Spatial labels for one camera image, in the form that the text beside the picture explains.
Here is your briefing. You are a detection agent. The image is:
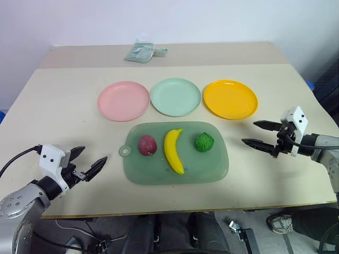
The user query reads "pale green plastic packet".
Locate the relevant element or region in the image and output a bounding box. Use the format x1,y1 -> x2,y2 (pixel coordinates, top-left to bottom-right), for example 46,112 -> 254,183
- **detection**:
123,42 -> 155,65

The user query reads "purple-red round fruit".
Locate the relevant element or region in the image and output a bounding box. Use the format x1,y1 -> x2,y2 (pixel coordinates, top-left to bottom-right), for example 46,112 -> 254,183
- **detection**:
138,134 -> 158,156

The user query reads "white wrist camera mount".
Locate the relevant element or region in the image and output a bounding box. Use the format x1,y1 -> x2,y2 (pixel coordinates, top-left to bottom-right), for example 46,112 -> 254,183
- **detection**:
39,144 -> 73,198
280,106 -> 310,157

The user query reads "translucent green cutting board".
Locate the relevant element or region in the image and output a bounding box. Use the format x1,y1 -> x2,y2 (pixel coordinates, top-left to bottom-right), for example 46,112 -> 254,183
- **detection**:
118,121 -> 230,186

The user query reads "grey sneaker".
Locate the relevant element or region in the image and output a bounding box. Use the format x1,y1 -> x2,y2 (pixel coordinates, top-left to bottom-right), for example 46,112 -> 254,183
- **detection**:
266,213 -> 293,234

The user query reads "dark trouser leg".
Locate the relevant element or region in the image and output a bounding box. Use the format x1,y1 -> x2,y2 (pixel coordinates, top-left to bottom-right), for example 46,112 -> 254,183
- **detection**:
290,207 -> 339,246

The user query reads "yellow banana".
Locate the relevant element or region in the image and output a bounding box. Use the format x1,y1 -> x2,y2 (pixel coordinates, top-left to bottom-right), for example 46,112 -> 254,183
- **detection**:
164,128 -> 185,175

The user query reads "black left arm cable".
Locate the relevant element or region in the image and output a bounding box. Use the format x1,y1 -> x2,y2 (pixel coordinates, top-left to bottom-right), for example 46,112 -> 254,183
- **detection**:
0,144 -> 43,178

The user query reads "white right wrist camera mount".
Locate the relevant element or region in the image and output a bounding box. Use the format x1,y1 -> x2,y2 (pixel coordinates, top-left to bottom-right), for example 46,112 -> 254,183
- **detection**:
280,106 -> 310,157

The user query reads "black bar with metal bracket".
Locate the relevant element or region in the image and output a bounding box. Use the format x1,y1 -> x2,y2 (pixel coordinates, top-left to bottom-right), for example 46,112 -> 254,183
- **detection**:
228,221 -> 261,254

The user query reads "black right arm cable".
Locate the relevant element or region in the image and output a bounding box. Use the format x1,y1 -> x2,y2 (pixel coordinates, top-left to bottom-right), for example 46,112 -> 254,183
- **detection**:
290,133 -> 328,148

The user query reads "black background equipment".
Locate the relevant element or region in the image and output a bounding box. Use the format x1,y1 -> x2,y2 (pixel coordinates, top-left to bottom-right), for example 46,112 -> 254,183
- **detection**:
314,66 -> 339,117

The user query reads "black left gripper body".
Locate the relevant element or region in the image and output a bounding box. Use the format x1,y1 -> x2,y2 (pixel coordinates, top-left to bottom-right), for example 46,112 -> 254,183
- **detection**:
63,162 -> 88,189

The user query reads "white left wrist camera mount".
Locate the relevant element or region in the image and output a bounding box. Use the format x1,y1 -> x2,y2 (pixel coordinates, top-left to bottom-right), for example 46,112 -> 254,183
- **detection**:
39,144 -> 73,198

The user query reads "pink plate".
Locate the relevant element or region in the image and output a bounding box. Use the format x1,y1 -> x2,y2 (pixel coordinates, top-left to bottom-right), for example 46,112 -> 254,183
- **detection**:
97,81 -> 151,122

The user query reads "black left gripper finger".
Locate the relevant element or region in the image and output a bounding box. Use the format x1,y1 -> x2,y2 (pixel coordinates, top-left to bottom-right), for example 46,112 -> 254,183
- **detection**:
84,156 -> 109,183
69,146 -> 86,163

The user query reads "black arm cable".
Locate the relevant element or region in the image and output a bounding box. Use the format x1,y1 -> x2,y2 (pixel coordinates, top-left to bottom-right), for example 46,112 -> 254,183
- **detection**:
0,144 -> 43,178
290,133 -> 328,148

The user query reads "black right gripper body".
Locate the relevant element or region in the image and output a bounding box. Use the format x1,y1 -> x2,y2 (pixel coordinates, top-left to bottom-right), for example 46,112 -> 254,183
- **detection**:
270,126 -> 297,159

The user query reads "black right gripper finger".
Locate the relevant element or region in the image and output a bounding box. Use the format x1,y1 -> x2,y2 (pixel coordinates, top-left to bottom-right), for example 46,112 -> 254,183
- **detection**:
241,138 -> 276,157
253,120 -> 282,132

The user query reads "light green plate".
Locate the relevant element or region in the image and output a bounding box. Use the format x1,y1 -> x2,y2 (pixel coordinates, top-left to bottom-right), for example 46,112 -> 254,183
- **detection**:
150,77 -> 202,117

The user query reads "yellow plate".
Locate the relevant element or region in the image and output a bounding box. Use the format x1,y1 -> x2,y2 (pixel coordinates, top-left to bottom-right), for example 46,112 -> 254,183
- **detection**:
203,79 -> 259,120

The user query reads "green round vegetable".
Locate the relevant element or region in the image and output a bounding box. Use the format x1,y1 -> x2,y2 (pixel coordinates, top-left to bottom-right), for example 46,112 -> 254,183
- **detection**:
194,132 -> 215,153

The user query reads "dark rounded robot leg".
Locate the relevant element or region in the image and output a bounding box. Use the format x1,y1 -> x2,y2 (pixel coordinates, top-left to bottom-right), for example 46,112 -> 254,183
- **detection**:
186,211 -> 231,254

